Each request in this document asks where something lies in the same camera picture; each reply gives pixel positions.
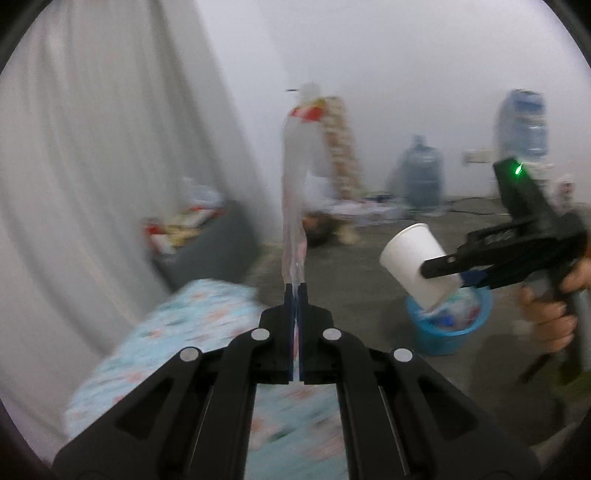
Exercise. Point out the pile of snack packets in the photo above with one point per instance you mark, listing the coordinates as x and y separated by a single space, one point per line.
180 228

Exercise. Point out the floral blue tablecloth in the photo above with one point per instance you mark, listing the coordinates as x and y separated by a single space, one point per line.
161 350

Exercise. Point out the blue plastic basket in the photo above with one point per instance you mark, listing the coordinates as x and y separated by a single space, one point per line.
438 341

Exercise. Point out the person's right hand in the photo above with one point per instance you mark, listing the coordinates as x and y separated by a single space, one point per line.
549 327

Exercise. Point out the white paper cup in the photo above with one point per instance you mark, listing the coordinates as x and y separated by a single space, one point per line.
411 258

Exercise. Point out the white curtain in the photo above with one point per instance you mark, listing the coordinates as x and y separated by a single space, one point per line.
92 161

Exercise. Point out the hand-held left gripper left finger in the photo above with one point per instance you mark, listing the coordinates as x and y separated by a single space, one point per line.
277 332

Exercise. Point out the patterned paper roll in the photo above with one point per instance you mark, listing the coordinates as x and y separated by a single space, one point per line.
344 152

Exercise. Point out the clear plastic wrapper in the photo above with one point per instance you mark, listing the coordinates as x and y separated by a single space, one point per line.
293 184

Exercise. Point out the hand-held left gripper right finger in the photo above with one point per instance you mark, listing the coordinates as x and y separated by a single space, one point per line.
316 332

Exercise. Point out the blue labelled water jug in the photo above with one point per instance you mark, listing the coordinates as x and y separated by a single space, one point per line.
524 124

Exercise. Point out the white printed carton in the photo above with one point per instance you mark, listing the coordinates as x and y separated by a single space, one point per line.
369 211

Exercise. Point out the grey cabinet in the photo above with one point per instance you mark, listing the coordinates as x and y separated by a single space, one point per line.
217 249

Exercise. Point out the dark basket with scraps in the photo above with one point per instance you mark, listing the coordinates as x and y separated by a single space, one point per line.
323 230

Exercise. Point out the clear plastic bag with knot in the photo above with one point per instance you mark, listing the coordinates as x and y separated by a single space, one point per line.
201 194

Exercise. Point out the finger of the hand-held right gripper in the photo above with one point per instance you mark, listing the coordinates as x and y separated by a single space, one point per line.
480 279
443 266

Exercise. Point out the wall socket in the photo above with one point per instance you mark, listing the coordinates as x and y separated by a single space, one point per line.
478 156

